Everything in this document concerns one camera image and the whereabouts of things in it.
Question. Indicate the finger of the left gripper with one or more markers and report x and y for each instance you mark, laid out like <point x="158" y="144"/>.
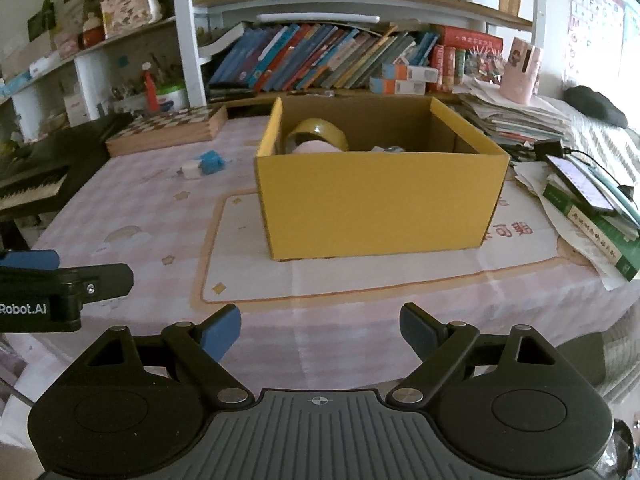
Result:
<point x="43" y="260"/>
<point x="98" y="283"/>

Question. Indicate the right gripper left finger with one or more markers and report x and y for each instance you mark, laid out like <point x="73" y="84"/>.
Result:
<point x="197" y="349"/>

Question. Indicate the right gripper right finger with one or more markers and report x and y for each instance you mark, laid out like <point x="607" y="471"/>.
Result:
<point x="442" y="350"/>

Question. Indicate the white power adapter plug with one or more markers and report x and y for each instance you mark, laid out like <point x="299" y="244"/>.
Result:
<point x="191" y="170"/>

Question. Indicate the blue object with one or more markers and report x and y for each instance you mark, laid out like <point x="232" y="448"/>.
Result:
<point x="211" y="162"/>

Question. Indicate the pink plush pig toy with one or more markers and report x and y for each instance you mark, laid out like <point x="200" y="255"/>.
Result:
<point x="315" y="147"/>

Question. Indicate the yellow tape roll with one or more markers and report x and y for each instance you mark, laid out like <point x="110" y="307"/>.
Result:
<point x="315" y="129"/>

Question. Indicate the black cushion object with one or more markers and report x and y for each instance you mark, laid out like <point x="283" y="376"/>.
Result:
<point x="595" y="105"/>

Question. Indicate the black Yamaha keyboard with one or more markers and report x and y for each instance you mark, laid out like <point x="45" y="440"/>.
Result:
<point x="44" y="176"/>

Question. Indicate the pink checkered tablecloth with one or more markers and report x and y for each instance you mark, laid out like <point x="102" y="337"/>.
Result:
<point x="195" y="245"/>

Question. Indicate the white desk mat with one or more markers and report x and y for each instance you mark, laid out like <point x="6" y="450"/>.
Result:
<point x="236" y="268"/>

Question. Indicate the wooden chessboard box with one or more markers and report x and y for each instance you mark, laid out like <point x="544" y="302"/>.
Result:
<point x="191" y="125"/>

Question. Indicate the orange bottle white cap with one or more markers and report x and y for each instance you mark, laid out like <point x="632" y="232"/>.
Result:
<point x="150" y="88"/>

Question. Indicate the white green lid jar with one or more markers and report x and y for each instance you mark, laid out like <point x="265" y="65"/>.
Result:
<point x="172" y="97"/>

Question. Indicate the yellow cardboard box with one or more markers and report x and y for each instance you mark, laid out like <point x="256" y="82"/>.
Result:
<point x="439" y="194"/>

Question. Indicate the green book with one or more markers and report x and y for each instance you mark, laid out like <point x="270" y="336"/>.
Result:
<point x="621" y="250"/>

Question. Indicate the white bookshelf unit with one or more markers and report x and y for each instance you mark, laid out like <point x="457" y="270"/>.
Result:
<point x="193" y="15"/>

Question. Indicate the stack of papers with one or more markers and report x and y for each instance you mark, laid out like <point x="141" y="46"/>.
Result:
<point x="508" y="122"/>

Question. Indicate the orange blue medicine boxes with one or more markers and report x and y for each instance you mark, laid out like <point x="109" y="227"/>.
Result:
<point x="403" y="80"/>

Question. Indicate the floral decorated house ornament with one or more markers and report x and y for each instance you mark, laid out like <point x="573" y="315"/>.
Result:
<point x="123" y="16"/>

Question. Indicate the row of leaning books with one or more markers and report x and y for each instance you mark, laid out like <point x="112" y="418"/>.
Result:
<point x="300" y="56"/>

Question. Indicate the red boxed book set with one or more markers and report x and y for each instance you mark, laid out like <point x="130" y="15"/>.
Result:
<point x="468" y="53"/>

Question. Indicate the smartphone with cable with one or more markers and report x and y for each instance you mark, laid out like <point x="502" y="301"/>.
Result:
<point x="584" y="190"/>

